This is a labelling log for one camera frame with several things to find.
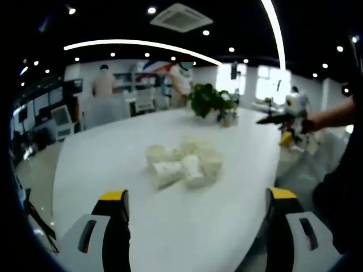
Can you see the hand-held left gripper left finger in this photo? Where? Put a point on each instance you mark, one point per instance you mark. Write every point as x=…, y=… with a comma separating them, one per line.
x=93, y=235

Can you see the white office chair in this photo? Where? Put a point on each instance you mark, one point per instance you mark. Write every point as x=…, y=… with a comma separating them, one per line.
x=144, y=102

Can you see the group of round ceiling spotlights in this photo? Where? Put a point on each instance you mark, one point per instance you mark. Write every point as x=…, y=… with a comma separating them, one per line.
x=151, y=10

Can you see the white wall shelf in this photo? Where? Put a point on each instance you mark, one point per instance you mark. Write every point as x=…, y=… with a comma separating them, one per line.
x=141, y=80

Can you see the curved ceiling light strip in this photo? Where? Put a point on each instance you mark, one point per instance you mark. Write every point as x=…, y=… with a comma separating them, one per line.
x=276, y=31
x=136, y=43

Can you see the black tripod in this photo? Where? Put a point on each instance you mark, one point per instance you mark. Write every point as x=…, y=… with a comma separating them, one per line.
x=39, y=224

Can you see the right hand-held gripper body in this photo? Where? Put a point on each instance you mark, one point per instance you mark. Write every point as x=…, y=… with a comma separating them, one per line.
x=296, y=107

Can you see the grey desk partition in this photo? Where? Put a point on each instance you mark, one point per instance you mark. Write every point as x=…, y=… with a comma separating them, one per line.
x=105, y=110

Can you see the white table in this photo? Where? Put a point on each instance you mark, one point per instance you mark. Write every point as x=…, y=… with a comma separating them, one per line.
x=119, y=158

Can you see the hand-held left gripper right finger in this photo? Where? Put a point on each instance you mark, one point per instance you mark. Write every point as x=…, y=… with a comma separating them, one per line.
x=295, y=241

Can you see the person's dark clothing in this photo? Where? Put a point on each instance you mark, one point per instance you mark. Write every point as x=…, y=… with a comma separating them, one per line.
x=343, y=187

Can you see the green potted plant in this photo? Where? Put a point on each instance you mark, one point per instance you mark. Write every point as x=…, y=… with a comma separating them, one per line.
x=208, y=100

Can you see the ceiling air conditioner vent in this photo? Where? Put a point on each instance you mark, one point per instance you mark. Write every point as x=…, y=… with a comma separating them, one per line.
x=181, y=17

